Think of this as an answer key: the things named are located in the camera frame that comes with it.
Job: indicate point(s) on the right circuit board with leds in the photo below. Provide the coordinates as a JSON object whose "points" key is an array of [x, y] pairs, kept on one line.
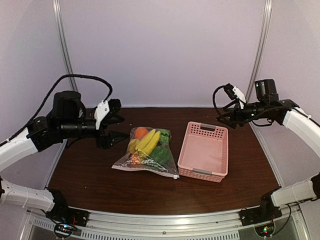
{"points": [[265, 231]]}

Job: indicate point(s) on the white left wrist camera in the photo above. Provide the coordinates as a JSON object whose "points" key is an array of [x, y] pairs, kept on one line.
{"points": [[106, 111]]}

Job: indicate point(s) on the right aluminium corner post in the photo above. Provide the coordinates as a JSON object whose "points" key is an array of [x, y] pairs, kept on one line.
{"points": [[262, 40]]}

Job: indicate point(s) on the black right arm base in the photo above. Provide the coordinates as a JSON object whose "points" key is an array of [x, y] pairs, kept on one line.
{"points": [[260, 215]]}

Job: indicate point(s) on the yellow toy lemon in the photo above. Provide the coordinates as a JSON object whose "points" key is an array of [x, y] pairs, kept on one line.
{"points": [[132, 145]]}

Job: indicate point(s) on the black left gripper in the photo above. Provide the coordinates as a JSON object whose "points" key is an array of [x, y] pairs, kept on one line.
{"points": [[106, 140]]}

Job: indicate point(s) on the orange toy tangerine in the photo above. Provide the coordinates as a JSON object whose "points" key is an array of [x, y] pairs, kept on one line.
{"points": [[140, 132]]}

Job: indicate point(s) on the yellow toy banana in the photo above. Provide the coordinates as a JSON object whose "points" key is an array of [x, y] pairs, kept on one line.
{"points": [[149, 141]]}

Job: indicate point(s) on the left aluminium corner post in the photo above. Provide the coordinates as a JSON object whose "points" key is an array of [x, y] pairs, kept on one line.
{"points": [[62, 37]]}

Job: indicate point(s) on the clear zip top bag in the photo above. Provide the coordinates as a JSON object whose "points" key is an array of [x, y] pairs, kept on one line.
{"points": [[169, 169]]}

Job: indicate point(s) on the green black toy watermelon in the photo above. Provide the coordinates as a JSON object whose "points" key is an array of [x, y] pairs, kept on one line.
{"points": [[165, 136]]}

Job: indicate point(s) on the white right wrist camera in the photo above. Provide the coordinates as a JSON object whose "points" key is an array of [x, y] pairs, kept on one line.
{"points": [[236, 96]]}

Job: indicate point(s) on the aluminium front rail frame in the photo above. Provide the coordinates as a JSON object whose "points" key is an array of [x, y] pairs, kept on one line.
{"points": [[223, 225]]}

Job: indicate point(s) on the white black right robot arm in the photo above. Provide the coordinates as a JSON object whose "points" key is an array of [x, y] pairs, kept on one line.
{"points": [[287, 114]]}

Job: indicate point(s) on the orange green toy carrot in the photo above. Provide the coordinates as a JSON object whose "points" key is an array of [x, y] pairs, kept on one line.
{"points": [[136, 159]]}

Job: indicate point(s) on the circuit board with leds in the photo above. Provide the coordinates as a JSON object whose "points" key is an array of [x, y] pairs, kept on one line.
{"points": [[265, 231], [63, 230]]}

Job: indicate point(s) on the pink perforated plastic basket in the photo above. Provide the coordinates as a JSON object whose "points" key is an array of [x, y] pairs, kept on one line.
{"points": [[204, 153]]}

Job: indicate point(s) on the aluminium corner post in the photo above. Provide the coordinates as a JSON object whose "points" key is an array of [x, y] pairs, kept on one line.
{"points": [[62, 37], [262, 40]]}

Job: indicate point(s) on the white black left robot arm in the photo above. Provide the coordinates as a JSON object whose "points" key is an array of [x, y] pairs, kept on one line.
{"points": [[67, 120]]}

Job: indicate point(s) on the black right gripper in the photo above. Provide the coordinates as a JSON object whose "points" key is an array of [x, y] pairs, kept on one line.
{"points": [[231, 113]]}

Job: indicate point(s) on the green toy bell pepper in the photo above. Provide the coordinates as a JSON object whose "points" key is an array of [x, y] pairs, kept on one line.
{"points": [[161, 155]]}

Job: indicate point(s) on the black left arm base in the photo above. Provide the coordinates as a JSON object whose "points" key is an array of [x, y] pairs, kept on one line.
{"points": [[61, 212]]}

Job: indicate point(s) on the left circuit board with leds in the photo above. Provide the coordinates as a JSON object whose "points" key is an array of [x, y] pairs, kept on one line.
{"points": [[63, 230]]}

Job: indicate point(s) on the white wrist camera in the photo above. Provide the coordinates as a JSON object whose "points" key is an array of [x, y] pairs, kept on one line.
{"points": [[236, 96], [106, 111]]}

